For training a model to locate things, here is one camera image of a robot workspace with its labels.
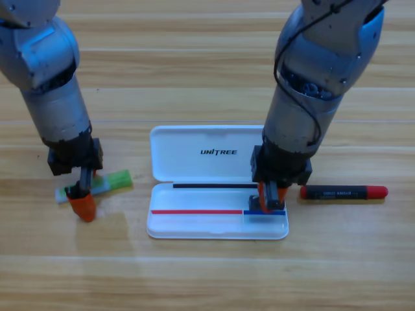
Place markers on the green eraser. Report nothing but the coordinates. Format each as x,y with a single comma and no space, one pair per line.
116,179

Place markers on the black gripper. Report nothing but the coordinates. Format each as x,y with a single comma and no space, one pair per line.
282,168
71,152

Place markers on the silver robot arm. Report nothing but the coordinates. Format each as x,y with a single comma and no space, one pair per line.
324,64
48,81

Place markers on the white Unitree pencil case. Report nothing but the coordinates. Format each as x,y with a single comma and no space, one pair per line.
207,201

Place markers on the red and black marker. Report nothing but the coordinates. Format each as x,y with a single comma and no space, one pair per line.
343,192

